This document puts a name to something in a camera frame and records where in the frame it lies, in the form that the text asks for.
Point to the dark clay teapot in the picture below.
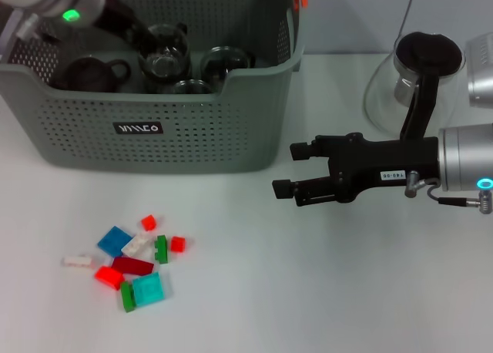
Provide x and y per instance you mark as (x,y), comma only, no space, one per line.
(88,77)

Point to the green toy brick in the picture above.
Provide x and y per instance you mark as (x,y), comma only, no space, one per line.
(128,297)
(161,249)

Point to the white toy brick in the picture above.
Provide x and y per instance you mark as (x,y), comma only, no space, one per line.
(135,246)
(79,261)

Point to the dark red curved brick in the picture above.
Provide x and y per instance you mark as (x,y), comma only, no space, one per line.
(133,265)

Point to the blue toy brick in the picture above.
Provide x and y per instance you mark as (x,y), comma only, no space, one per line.
(113,242)

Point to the bright red toy brick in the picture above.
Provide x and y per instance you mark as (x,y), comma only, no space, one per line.
(109,276)

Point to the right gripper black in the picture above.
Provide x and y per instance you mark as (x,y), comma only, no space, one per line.
(385,162)

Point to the teal square toy plate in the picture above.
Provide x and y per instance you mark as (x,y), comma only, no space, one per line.
(148,290)

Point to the small red toy cube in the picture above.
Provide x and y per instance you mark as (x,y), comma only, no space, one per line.
(178,245)
(148,223)

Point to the grey perforated plastic storage bin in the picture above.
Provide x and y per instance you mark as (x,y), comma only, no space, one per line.
(192,137)

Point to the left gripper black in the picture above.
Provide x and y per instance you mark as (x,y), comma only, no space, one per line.
(119,21)

